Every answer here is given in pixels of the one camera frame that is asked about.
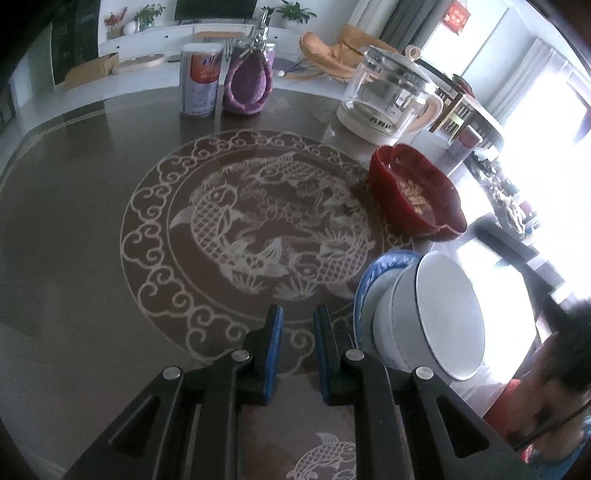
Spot small red-labelled tin can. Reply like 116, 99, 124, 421
449, 124, 482, 158

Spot purple knitted bag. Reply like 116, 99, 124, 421
222, 41, 277, 115

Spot large orange-labelled tin can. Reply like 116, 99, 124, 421
179, 43, 223, 117

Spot black television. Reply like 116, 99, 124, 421
174, 0, 258, 22

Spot person's head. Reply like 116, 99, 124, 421
524, 318, 591, 462

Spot person's red garment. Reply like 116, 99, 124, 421
482, 377, 550, 462

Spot glass kettle with cream handle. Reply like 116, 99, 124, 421
336, 45, 445, 147

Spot grey curtain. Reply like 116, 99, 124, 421
379, 0, 435, 52

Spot red wall decoration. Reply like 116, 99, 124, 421
442, 1, 472, 34

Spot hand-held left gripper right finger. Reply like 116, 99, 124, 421
313, 305, 539, 480

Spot green potted plant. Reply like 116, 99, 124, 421
133, 4, 166, 31
261, 0, 318, 25

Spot cardboard box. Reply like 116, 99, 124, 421
54, 52, 119, 91

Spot orange lounge chair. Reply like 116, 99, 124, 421
298, 24, 399, 83

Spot red flowering potted plant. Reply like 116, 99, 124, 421
103, 6, 129, 40

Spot white television cabinet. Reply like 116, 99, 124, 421
99, 20, 352, 89

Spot pile of snack packets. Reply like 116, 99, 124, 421
479, 151, 542, 238

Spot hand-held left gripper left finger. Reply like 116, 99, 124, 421
62, 305, 283, 480

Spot round wooden tray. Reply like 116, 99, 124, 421
112, 52, 165, 75

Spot dark wooden chair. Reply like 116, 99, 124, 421
433, 76, 477, 134

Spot white ribbed bowl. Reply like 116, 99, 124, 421
388, 251, 485, 382

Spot blue-rimmed white plate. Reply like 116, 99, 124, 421
353, 250, 423, 354

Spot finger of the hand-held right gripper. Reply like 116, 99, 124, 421
473, 220, 571, 326

